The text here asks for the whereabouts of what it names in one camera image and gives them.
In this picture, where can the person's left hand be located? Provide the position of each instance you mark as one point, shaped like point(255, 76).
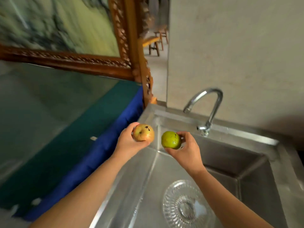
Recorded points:
point(126, 144)

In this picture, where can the person's right hand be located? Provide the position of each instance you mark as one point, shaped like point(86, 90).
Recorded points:
point(187, 156)

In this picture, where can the yellow-red apple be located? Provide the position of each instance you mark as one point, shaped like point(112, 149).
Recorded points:
point(143, 133)

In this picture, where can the green apple fruit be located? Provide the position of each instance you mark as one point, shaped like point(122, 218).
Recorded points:
point(171, 140)

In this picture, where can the clear cut glass plate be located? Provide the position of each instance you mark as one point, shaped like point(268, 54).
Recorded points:
point(175, 211)

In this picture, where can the curved chrome faucet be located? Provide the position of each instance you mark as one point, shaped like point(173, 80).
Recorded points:
point(215, 106)

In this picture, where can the person's left forearm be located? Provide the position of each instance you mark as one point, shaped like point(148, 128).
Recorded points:
point(83, 197)

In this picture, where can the person's right forearm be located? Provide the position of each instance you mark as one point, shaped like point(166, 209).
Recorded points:
point(225, 201)

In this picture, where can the small white cloth tag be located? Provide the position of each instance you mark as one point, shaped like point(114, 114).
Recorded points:
point(93, 138)

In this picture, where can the green and blue tablecloth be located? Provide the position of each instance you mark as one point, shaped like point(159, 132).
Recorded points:
point(59, 130)

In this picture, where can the stainless steel sink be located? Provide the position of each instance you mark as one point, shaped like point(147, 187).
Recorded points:
point(256, 178)

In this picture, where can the yellow wooden bench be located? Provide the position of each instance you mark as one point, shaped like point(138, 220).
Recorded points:
point(152, 41)

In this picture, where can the carved wooden framed screen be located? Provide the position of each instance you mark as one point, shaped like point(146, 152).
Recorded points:
point(128, 33)

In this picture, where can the dark wooden stool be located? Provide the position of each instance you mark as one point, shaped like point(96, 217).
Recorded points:
point(163, 33)

